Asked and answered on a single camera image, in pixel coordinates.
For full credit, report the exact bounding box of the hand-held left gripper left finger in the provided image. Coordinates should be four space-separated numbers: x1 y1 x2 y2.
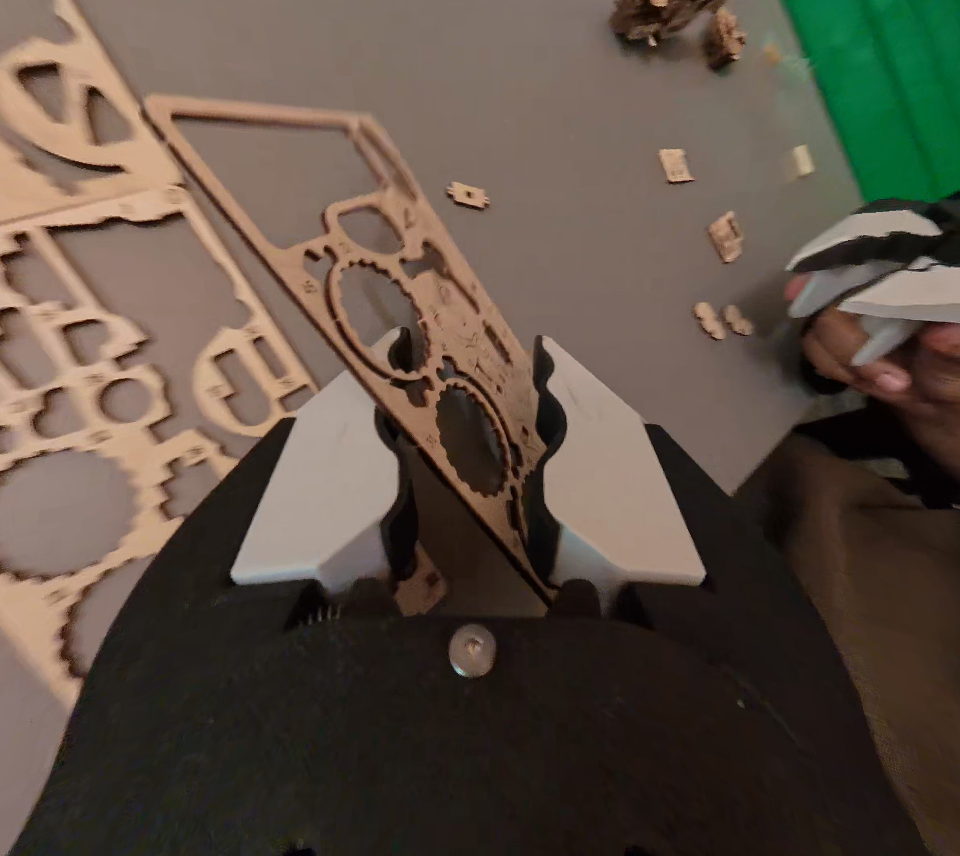
231 329 418 589

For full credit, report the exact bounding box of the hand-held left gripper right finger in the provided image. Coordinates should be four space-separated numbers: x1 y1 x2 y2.
523 337 707 599

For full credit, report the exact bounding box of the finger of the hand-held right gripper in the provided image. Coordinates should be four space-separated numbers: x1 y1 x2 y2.
834 256 960 326
786 198 960 274

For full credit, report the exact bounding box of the slotted wooden puzzle piece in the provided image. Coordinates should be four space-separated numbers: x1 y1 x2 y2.
708 211 746 264

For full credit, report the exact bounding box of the small wooden puzzle sheet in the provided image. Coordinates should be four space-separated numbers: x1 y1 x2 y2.
142 94 560 617

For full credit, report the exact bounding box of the grey desk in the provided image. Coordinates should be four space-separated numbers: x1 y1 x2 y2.
0 0 875 722

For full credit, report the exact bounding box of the person's right hand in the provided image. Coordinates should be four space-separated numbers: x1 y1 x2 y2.
786 273 960 454

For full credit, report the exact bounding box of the green board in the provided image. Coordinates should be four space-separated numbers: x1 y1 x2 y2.
772 0 960 206

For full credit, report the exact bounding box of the small wooden gear assembly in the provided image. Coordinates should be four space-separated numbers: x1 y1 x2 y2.
704 7 748 72

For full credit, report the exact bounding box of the large wooden puzzle sheet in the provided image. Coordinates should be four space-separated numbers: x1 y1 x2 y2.
0 0 186 225
0 184 321 703

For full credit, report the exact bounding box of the person's brown clothing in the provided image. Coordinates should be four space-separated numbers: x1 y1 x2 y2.
733 413 960 856

